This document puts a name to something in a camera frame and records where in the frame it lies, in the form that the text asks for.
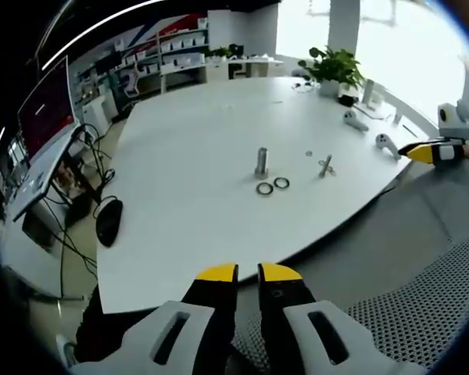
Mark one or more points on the green potted plant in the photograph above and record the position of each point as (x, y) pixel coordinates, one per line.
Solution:
(332, 68)

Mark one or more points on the grey mesh chair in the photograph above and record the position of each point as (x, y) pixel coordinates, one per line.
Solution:
(394, 273)

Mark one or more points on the metal washer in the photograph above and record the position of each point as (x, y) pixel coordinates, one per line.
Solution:
(265, 188)
(281, 182)

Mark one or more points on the white handheld controller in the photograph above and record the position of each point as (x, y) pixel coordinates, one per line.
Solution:
(387, 144)
(355, 121)

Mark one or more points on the metal threaded stud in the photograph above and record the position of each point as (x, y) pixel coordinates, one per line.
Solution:
(261, 162)

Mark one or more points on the small black box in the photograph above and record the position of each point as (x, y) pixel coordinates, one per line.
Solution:
(346, 100)

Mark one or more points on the thin metal bolt with washers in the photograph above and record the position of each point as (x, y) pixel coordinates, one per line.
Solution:
(325, 166)

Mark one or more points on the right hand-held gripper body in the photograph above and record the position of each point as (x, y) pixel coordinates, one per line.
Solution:
(454, 119)

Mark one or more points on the white side desk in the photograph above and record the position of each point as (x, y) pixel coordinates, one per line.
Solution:
(43, 176)

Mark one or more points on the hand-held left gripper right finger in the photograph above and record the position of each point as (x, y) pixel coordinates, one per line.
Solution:
(297, 316)

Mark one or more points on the white office chair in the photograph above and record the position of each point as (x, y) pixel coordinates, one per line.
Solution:
(131, 82)

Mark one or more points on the white storage shelving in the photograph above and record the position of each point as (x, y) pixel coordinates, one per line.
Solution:
(176, 47)

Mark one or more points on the large monitor screen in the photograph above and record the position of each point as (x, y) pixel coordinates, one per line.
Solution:
(47, 113)

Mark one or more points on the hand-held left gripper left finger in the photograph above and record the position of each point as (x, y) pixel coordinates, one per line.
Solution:
(203, 312)

